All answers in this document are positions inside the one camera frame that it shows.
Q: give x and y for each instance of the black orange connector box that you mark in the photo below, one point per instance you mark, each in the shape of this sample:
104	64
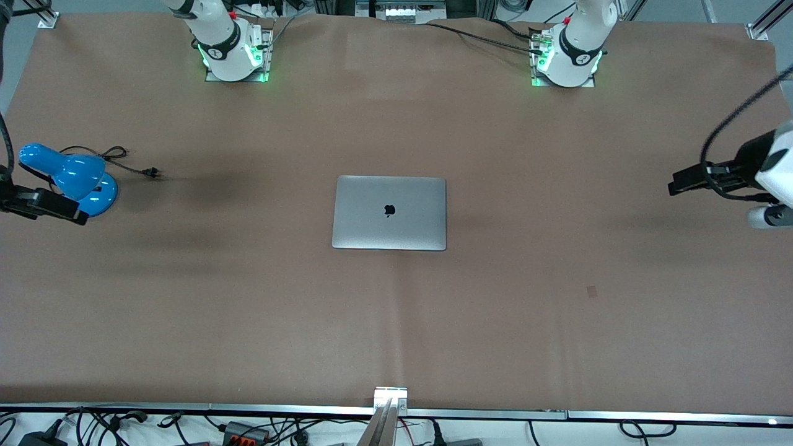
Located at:
246	432

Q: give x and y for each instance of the black plug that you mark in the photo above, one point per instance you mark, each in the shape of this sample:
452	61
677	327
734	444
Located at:
437	435

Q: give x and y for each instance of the black power adapter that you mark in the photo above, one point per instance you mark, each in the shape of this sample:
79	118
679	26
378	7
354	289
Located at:
40	438

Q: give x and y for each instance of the blue desk lamp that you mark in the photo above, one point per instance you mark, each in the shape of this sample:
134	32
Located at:
74	173

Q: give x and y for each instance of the grey laptop with black keyboard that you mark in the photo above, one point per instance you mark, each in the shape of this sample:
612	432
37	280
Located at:
389	214

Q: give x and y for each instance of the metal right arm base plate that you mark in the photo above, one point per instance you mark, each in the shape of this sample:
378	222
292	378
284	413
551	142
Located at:
267	43

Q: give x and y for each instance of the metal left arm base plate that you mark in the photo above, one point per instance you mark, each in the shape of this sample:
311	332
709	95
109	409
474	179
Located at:
536	74

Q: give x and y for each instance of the aluminium corner frame profile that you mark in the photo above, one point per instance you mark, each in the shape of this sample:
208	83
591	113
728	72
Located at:
43	15
765	25

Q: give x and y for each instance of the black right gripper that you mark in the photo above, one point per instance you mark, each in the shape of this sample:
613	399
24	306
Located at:
25	203

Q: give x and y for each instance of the white power strip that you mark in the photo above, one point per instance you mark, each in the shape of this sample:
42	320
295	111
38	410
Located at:
267	9

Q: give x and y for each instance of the brown table cover mat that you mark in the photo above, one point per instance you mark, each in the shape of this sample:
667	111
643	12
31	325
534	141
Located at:
396	322

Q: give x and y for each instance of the grey control box with lights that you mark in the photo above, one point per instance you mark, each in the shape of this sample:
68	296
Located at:
401	11

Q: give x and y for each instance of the aluminium profile beam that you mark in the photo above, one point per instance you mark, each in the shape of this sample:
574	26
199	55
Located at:
385	415

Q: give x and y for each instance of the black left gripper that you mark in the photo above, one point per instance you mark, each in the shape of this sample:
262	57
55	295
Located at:
745	161

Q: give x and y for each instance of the aluminium table edge rail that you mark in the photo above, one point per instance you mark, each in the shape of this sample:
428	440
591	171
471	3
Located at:
186	409

